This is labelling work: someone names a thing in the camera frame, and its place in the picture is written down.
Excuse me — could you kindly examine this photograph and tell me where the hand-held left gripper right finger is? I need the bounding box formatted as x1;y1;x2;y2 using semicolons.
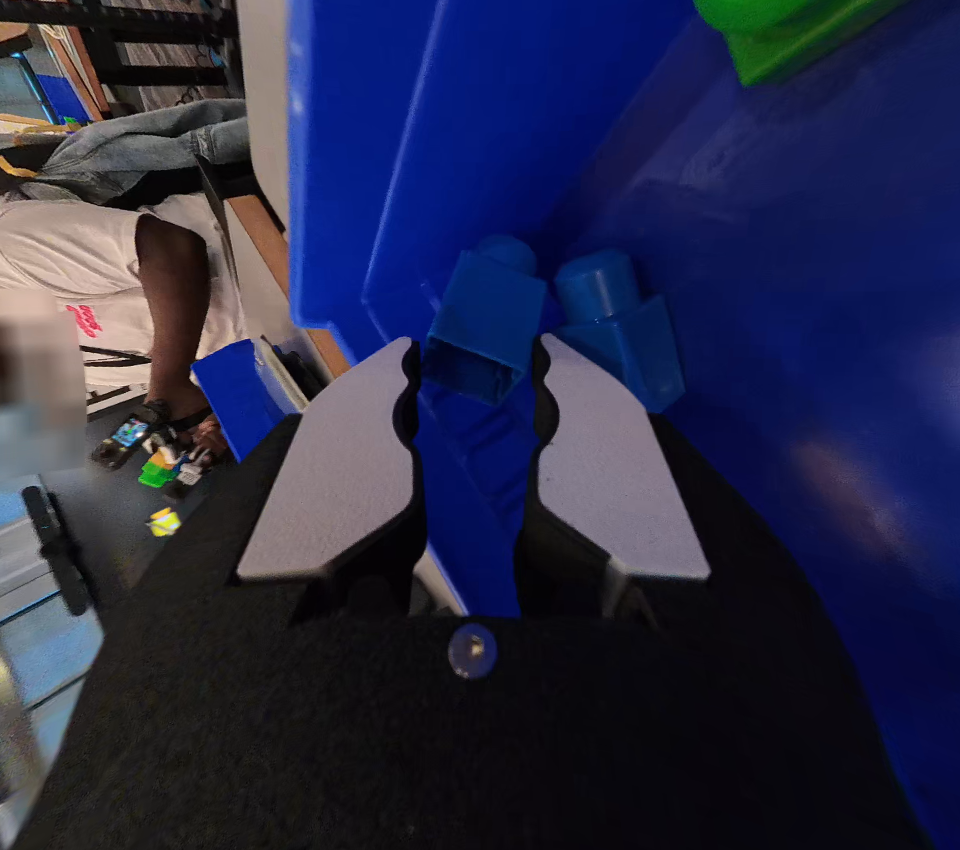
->
516;333;713;617

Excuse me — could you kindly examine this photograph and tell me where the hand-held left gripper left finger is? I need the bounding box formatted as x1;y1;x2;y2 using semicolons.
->
234;336;429;617

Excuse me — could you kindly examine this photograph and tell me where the blue one-stud block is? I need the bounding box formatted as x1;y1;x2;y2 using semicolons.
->
553;249;685;414

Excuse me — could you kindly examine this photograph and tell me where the blue toy block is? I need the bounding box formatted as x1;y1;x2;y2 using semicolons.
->
423;235;549;407

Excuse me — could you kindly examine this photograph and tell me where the blue plastic bin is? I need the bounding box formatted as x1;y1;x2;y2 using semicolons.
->
287;0;960;850
191;338;310;463

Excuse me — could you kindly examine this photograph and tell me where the denim jacket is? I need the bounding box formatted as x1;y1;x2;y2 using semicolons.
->
21;99;250;205

